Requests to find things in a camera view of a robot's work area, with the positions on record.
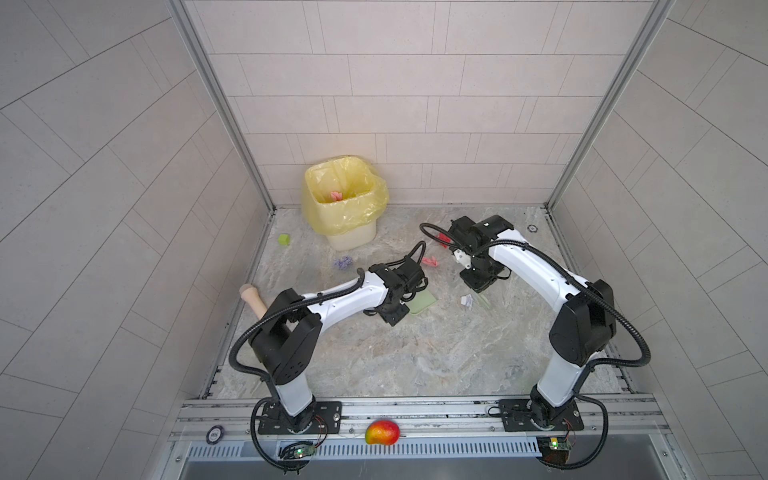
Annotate aluminium front rail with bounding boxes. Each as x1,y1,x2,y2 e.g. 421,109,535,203
169,394,675,461

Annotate poker chip on rail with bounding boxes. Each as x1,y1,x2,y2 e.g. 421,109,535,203
205,425,225,445

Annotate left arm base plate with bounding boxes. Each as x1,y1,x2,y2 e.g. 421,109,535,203
258,400,342,435

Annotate white paper scrap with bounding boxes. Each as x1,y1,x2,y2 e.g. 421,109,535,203
460,295,474,309

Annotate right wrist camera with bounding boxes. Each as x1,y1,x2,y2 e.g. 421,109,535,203
453,249,472,269

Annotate red paper scrap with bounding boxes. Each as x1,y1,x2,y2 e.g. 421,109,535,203
438,233,452,248

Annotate right circuit board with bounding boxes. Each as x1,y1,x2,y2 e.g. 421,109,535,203
536,437,573,466

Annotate left circuit board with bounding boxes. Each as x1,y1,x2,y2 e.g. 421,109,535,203
278,441,317,461

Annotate purple paper scrap near bin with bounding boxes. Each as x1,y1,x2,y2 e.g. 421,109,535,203
334,256,353,270

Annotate green hand brush white bristles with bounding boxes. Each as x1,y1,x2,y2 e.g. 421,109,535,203
475,293,492,310

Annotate green dustpan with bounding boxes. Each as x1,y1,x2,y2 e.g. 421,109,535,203
407,290,437,315

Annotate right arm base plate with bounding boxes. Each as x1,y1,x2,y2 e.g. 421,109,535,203
498,399,584,433

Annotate beige bin yellow bag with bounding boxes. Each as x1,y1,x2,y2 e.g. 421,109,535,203
301,156,390,252

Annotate circuit board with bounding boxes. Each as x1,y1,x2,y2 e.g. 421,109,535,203
536,437,573,466
278,441,317,461

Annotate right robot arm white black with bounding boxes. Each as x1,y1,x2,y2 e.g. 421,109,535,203
419,215,652,430

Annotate beige rolling pin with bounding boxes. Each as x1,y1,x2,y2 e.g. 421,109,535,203
239,284,268,320

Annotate red yellow mango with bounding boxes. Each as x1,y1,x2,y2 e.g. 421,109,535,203
365,420,401,446

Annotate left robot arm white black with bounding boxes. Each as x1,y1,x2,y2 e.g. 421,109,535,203
228,241,428,432

